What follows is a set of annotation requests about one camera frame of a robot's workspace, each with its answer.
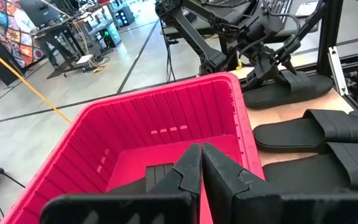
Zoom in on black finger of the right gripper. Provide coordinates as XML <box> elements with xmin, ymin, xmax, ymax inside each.
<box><xmin>246</xmin><ymin>57</ymin><xmax>280</xmax><ymax>91</ymax></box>
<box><xmin>275</xmin><ymin>37</ymin><xmax>303</xmax><ymax>76</ymax></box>

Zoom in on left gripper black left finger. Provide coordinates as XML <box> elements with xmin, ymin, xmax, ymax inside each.
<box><xmin>40</xmin><ymin>142</ymin><xmax>203</xmax><ymax>224</ymax></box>

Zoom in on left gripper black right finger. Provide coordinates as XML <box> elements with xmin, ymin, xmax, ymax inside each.
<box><xmin>202</xmin><ymin>142</ymin><xmax>358</xmax><ymax>224</ymax></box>

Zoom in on black rubber slide sandal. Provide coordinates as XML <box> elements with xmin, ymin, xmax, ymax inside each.
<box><xmin>243</xmin><ymin>70</ymin><xmax>334</xmax><ymax>110</ymax></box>
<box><xmin>252</xmin><ymin>108</ymin><xmax>358</xmax><ymax>154</ymax></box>
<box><xmin>262</xmin><ymin>141</ymin><xmax>358</xmax><ymax>197</ymax></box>
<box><xmin>108</xmin><ymin>162</ymin><xmax>175</xmax><ymax>196</ymax></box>

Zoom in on red plastic bin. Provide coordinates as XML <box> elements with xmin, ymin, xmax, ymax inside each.
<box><xmin>0</xmin><ymin>72</ymin><xmax>265</xmax><ymax>224</ymax></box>

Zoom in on black keyboard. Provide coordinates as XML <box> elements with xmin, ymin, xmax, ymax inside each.
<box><xmin>267</xmin><ymin>0</ymin><xmax>294</xmax><ymax>16</ymax></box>

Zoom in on white paper sheet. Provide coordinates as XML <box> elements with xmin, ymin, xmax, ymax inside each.
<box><xmin>295</xmin><ymin>0</ymin><xmax>320</xmax><ymax>18</ymax></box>

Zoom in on desktop computer with blue lights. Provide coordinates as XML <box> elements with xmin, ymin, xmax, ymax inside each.
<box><xmin>108</xmin><ymin>1</ymin><xmax>135</xmax><ymax>28</ymax></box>

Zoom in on white box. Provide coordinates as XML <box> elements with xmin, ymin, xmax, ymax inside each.
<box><xmin>75</xmin><ymin>54</ymin><xmax>95</xmax><ymax>66</ymax></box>

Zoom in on desktop computer with green light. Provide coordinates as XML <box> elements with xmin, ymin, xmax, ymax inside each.
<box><xmin>90</xmin><ymin>19</ymin><xmax>123</xmax><ymax>57</ymax></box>

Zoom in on black desk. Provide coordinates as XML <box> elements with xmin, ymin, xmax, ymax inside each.
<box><xmin>19</xmin><ymin>0</ymin><xmax>105</xmax><ymax>80</ymax></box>

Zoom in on black monitor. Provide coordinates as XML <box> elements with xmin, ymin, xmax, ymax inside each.
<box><xmin>19</xmin><ymin>0</ymin><xmax>63</xmax><ymax>27</ymax></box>

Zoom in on colourful patchwork quilt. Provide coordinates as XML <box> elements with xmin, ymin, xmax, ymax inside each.
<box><xmin>0</xmin><ymin>0</ymin><xmax>45</xmax><ymax>68</ymax></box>

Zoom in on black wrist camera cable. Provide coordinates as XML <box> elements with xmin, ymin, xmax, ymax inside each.
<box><xmin>237</xmin><ymin>12</ymin><xmax>301</xmax><ymax>60</ymax></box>

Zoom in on black aluminium table frame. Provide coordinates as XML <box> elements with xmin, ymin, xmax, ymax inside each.
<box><xmin>296</xmin><ymin>0</ymin><xmax>358</xmax><ymax>108</ymax></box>

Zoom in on silver aluminium bracket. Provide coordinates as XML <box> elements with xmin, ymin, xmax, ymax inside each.
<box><xmin>327</xmin><ymin>45</ymin><xmax>350</xmax><ymax>97</ymax></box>

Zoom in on black hanging cables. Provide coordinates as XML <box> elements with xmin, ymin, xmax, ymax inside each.
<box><xmin>159</xmin><ymin>18</ymin><xmax>177</xmax><ymax>83</ymax></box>

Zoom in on yellow floor cable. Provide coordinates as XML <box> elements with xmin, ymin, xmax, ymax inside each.
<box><xmin>0</xmin><ymin>40</ymin><xmax>72</xmax><ymax>124</ymax></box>

